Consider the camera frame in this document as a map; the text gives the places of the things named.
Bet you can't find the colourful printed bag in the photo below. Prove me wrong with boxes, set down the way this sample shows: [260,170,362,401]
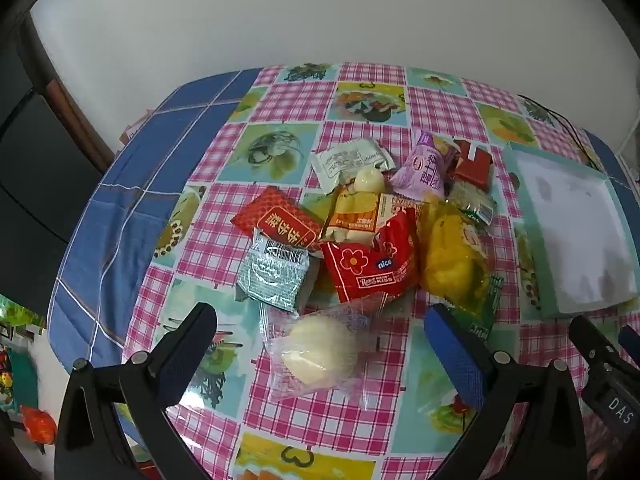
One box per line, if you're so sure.
[0,292,48,411]

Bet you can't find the pink checked printed tablecloth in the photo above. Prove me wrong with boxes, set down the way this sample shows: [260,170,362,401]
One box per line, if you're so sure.
[120,62,640,480]

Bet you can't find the brown wooden frame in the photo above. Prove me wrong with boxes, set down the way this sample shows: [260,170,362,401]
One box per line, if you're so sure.
[30,10,118,161]

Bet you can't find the beige cake roll packet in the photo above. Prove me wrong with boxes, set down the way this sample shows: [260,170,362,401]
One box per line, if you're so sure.
[372,192,431,233]

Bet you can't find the orange toy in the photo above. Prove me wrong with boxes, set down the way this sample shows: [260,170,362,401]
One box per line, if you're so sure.
[20,405,58,446]

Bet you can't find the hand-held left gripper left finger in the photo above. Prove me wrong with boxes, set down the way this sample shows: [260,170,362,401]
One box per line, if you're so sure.
[54,303,218,480]

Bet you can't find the yellow and orange snack packet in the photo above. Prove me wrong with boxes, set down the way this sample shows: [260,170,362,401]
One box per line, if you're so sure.
[320,187,383,246]

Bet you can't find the red flower print snack packet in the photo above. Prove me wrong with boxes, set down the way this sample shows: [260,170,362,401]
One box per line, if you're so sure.
[320,207,421,306]

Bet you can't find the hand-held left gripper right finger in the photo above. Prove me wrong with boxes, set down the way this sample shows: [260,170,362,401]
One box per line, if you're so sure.
[424,304,587,480]

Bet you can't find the light green shallow box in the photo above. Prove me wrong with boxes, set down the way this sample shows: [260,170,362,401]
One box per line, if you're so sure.
[502,141,640,321]

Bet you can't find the dark red snack packet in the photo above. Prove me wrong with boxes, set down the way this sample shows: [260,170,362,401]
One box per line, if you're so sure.
[452,139,495,192]

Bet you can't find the purple cake roll packet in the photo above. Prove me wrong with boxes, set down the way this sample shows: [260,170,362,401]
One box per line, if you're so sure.
[390,130,457,203]

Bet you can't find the yellow cake packet green ends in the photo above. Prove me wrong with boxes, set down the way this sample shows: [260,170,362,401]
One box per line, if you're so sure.
[417,200,506,346]

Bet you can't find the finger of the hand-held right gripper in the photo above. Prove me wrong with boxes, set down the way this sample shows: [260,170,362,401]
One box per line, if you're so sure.
[569,314,619,386]
[620,325,640,361]

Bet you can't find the clear packet round white cake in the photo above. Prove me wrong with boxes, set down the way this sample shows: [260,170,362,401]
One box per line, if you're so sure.
[260,295,391,408]

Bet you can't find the silver snack packet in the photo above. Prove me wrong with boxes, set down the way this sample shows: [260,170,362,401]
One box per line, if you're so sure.
[235,230,321,317]

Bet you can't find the clear cracker packet green trim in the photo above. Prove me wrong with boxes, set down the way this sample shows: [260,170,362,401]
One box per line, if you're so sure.
[447,180,497,226]

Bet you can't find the pale jelly cup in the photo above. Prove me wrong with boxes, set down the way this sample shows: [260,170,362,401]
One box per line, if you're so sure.
[352,167,387,195]

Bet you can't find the black cabinet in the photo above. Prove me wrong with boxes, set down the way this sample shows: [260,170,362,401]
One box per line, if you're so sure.
[0,55,103,311]

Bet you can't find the white and green snack packet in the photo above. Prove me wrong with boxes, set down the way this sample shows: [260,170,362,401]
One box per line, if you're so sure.
[311,137,396,196]

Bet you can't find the red and gold snack packet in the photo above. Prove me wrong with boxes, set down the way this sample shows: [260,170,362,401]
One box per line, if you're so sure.
[230,186,323,251]

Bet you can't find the black cable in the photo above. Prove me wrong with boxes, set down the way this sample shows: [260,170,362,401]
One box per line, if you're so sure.
[517,94,608,171]

